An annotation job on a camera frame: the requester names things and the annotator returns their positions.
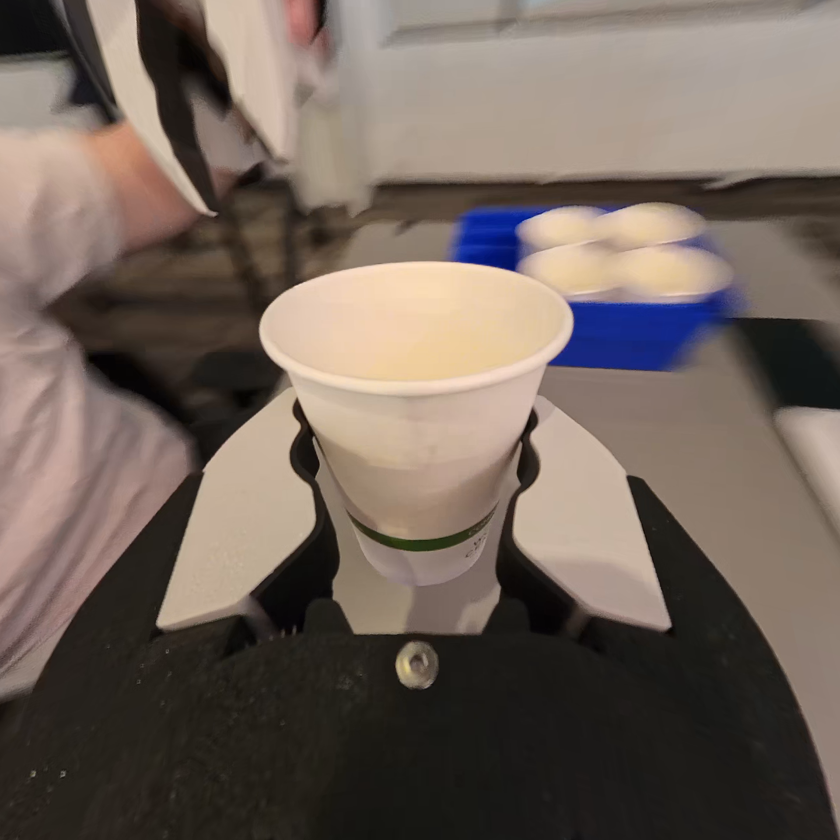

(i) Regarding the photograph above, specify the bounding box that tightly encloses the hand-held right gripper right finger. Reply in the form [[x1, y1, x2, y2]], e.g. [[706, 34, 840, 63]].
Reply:
[[497, 394, 674, 644]]

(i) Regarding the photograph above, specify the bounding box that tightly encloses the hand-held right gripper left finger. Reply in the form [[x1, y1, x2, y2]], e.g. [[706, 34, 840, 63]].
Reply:
[[155, 390, 340, 644]]

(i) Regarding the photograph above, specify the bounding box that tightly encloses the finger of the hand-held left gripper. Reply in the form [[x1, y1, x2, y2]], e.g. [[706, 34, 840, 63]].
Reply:
[[195, 0, 305, 166], [82, 0, 221, 219]]

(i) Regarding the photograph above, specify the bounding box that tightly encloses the person's left forearm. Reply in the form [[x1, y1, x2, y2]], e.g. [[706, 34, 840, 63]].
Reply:
[[86, 119, 244, 257]]

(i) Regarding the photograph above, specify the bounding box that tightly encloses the white board stand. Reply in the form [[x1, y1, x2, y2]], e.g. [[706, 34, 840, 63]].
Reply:
[[775, 407, 840, 532]]

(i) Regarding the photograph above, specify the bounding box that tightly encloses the blue plastic bin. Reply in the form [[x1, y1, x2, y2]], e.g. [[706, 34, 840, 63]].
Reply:
[[453, 204, 742, 372]]

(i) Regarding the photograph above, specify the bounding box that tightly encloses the person's left hand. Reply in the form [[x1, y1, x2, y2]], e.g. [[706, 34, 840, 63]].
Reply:
[[283, 0, 329, 51]]

